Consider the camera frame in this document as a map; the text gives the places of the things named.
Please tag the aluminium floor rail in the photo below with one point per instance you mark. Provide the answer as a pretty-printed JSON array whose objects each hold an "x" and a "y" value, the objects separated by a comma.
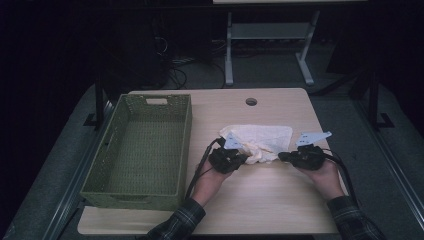
[
  {"x": 393, "y": 166},
  {"x": 71, "y": 193}
]

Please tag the black metal stand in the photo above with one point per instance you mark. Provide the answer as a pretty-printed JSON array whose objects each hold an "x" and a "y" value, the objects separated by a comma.
[
  {"x": 374, "y": 100},
  {"x": 99, "y": 100}
]

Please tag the person's right hand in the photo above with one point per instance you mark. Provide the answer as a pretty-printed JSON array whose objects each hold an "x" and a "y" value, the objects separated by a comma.
[{"x": 328, "y": 180}]

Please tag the person's left hand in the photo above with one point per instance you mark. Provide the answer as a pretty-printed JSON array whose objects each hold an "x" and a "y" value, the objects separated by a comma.
[{"x": 208, "y": 183}]

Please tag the green woven basket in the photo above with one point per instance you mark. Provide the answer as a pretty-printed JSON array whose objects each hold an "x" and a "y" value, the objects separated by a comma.
[{"x": 143, "y": 150}]

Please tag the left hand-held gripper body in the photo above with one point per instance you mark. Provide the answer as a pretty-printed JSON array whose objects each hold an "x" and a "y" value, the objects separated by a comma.
[{"x": 224, "y": 161}]

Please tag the grey metal table frame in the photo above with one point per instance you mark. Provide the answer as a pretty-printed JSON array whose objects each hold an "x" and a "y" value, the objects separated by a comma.
[{"x": 270, "y": 30}]

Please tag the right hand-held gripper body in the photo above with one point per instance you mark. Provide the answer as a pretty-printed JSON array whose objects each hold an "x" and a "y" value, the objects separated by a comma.
[{"x": 308, "y": 158}]

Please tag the white cloth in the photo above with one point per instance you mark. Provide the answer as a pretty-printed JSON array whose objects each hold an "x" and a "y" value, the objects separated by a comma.
[{"x": 266, "y": 136}]

